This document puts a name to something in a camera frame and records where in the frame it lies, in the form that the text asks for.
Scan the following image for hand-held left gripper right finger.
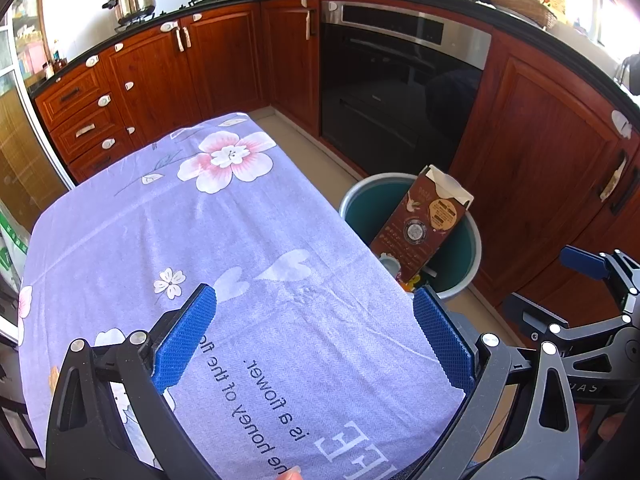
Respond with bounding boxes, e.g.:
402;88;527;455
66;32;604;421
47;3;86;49
400;286;581;480

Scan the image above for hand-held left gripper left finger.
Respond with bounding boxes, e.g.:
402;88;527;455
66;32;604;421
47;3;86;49
45;282;221;480

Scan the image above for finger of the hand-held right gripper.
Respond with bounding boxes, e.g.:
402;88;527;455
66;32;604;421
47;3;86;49
559;245;640;313
502;291;598;358

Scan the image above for teal bin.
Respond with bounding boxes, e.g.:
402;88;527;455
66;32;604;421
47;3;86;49
338;172;483;301

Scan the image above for white leaf-print paper cup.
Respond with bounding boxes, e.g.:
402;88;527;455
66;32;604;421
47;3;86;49
377;252;402;279

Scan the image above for brown carton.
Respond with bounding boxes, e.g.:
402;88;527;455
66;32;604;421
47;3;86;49
370;164;474;281

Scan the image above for purple floral tablecloth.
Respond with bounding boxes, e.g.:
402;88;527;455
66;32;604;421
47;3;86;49
17;112;468;480

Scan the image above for green white sack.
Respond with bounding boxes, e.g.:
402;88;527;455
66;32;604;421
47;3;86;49
0;210;28;286

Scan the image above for glass sliding door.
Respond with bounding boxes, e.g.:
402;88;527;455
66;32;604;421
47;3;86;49
0;10;76;346

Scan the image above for built-in black oven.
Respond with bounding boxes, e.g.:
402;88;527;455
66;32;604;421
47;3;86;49
319;0;493;176

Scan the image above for wicker basket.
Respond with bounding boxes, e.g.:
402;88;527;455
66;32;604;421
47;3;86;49
485;0;558;28

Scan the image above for red wooden kitchen cabinet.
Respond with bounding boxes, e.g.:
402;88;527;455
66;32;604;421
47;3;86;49
30;0;640;341

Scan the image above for black gas hob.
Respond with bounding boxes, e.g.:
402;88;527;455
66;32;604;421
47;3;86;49
114;0;225;31

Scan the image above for steel cooking pot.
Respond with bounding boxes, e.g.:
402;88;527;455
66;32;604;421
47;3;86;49
102;0;165;23

